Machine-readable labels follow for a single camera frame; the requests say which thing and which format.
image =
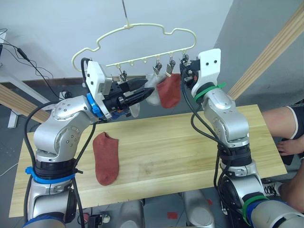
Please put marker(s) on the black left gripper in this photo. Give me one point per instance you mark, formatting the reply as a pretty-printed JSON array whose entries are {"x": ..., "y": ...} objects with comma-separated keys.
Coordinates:
[{"x": 113, "y": 93}]

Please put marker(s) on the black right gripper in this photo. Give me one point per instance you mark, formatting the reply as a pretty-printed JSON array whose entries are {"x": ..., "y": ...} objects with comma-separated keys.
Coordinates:
[{"x": 195, "y": 70}]

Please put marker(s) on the metal hanger clip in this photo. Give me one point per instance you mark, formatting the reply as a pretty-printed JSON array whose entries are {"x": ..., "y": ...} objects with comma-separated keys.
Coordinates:
[
  {"x": 185, "y": 59},
  {"x": 170, "y": 67},
  {"x": 157, "y": 67},
  {"x": 123, "y": 76}
]

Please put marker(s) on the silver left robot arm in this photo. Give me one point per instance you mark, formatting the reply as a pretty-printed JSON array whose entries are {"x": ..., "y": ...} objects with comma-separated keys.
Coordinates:
[{"x": 59, "y": 123}]

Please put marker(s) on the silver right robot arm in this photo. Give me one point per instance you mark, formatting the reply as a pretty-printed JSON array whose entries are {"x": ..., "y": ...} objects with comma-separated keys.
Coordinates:
[{"x": 225, "y": 111}]

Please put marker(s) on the cream plastic clip hanger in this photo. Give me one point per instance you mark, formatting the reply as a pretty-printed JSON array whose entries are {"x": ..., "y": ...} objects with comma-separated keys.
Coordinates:
[{"x": 109, "y": 36}]

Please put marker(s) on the thin metal hanging rod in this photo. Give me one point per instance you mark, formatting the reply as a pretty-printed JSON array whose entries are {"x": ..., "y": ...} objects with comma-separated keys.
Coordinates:
[{"x": 125, "y": 9}]

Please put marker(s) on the white sock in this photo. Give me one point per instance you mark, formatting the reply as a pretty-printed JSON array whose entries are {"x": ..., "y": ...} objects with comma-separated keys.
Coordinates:
[{"x": 152, "y": 97}]

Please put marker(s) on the red sock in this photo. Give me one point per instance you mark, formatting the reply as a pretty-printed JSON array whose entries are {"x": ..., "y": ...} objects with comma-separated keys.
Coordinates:
[
  {"x": 106, "y": 159},
  {"x": 169, "y": 92}
]

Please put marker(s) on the green wrist zip tie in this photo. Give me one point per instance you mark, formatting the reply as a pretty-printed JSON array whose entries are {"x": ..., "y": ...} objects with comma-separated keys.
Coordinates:
[{"x": 204, "y": 92}]

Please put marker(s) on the black power plug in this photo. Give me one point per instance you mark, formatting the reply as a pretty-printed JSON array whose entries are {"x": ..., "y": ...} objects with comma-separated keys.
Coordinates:
[{"x": 66, "y": 94}]

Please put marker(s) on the light wooden beam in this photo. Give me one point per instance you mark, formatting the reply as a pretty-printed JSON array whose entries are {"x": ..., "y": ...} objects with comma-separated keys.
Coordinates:
[
  {"x": 21, "y": 99},
  {"x": 268, "y": 52}
]

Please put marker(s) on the person's bare leg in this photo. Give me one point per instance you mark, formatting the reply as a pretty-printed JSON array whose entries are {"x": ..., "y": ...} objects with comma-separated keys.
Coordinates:
[{"x": 275, "y": 121}]

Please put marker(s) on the black shorts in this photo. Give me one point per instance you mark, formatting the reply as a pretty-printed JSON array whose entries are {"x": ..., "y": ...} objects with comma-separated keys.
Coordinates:
[{"x": 299, "y": 118}]

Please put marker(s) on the blue zip tie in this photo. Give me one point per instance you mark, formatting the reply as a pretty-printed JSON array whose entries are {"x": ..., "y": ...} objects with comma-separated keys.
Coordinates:
[{"x": 52, "y": 178}]

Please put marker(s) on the silver rounded robot leg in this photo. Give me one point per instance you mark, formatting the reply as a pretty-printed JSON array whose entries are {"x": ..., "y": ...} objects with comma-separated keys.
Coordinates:
[
  {"x": 198, "y": 209},
  {"x": 131, "y": 215}
]

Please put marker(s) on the person's bare foot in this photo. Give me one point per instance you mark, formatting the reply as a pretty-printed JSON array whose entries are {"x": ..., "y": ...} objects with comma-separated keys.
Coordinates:
[{"x": 291, "y": 146}]

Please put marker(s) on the red floor tape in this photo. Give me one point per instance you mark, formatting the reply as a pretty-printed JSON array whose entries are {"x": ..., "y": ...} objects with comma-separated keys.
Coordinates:
[
  {"x": 172, "y": 215},
  {"x": 209, "y": 202}
]

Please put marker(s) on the black floor device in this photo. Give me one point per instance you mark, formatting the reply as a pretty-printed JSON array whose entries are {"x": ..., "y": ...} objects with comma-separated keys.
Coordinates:
[{"x": 97, "y": 219}]

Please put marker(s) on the white sneaker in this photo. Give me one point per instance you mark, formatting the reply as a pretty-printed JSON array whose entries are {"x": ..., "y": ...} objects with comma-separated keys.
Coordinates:
[{"x": 270, "y": 188}]

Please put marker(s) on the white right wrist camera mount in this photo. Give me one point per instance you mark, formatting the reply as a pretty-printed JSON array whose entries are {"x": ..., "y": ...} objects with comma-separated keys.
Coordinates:
[{"x": 210, "y": 66}]

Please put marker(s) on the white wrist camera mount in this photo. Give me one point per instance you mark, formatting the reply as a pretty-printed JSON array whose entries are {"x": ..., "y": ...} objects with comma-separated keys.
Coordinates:
[
  {"x": 93, "y": 78},
  {"x": 210, "y": 66}
]

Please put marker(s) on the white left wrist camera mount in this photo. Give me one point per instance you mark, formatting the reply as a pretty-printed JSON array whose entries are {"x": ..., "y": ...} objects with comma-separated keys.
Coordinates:
[{"x": 93, "y": 78}]

